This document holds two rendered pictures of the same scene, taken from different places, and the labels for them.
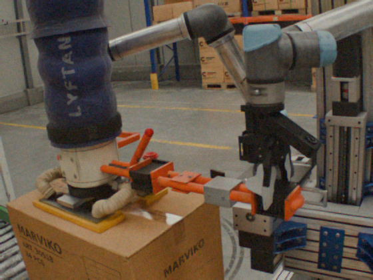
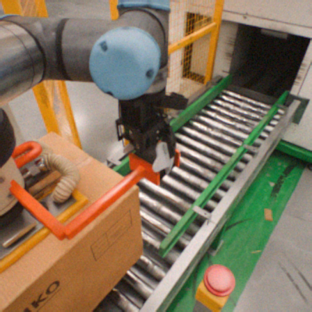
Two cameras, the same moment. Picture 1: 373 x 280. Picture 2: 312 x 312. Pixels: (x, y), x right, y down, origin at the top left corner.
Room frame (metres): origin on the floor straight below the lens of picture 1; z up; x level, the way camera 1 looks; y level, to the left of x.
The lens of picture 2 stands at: (1.51, -0.09, 1.64)
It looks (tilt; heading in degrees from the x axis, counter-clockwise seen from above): 45 degrees down; 91
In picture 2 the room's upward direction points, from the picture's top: straight up
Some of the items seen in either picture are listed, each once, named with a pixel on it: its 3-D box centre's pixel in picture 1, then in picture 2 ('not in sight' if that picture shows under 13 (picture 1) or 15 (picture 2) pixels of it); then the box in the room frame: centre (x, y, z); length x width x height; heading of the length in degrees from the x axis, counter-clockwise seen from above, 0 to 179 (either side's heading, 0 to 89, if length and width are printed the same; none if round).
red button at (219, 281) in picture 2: (150, 158); (218, 281); (1.65, 0.15, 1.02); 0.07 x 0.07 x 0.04
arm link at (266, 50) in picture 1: (264, 53); not in sight; (0.75, -0.17, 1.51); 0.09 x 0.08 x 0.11; 100
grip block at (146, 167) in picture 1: (152, 175); not in sight; (0.95, 0.09, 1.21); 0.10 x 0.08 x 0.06; 141
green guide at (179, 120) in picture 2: not in sight; (173, 120); (1.60, 1.37, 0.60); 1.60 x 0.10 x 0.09; 53
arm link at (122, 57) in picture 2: not in sight; (117, 53); (1.45, 0.24, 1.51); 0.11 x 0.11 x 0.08; 83
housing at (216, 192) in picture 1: (223, 191); not in sight; (0.82, -0.08, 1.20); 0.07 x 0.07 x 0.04; 51
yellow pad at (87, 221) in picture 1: (73, 205); not in sight; (1.03, 0.35, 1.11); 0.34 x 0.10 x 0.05; 51
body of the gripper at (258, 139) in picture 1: (264, 132); not in sight; (0.75, -0.16, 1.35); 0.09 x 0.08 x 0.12; 51
